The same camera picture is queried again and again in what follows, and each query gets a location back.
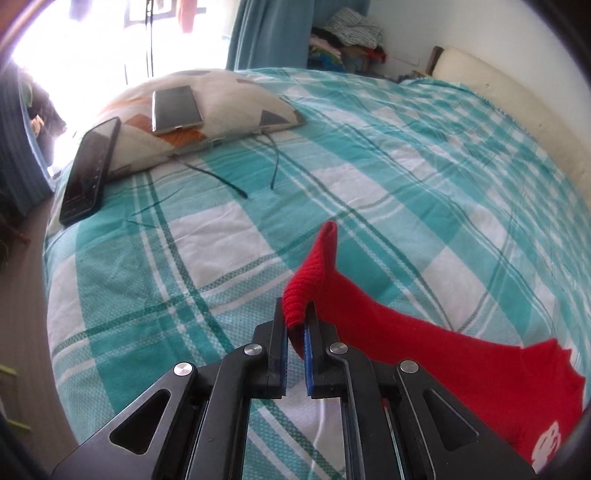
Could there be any teal curtain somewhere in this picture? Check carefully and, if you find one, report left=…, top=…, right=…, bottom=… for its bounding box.
left=226, top=0, right=325, bottom=73
left=0, top=69, right=54, bottom=219

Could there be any red knit sweater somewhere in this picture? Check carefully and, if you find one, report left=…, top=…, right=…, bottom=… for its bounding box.
left=283, top=220, right=585, bottom=472

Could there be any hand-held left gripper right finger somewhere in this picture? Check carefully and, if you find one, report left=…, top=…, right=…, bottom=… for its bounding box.
left=302, top=302, right=539, bottom=480

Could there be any hanging red garment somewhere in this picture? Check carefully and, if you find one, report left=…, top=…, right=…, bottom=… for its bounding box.
left=178, top=0, right=200, bottom=34

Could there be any black smartphone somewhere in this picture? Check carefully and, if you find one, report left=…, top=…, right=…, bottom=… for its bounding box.
left=59, top=117, right=122, bottom=226

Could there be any black cable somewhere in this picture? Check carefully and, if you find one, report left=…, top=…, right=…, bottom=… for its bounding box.
left=170, top=154, right=249, bottom=199
left=255, top=131, right=280, bottom=190

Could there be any pile of clothes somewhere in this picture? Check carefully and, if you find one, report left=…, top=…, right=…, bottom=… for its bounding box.
left=307, top=7, right=389, bottom=73

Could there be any patterned cream pillow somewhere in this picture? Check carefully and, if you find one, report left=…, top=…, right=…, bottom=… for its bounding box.
left=95, top=69, right=305, bottom=178

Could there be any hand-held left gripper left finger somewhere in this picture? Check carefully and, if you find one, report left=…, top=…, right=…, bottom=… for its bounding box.
left=48, top=298, right=290, bottom=480

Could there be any teal plaid blanket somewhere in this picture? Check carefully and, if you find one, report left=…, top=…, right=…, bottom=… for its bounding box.
left=42, top=67, right=591, bottom=480

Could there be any cream padded headboard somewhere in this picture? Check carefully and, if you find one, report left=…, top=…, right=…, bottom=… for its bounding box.
left=431, top=45, right=591, bottom=182

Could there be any silver smartphone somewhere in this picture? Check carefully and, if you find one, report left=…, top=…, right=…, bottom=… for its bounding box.
left=151, top=85, right=204, bottom=136

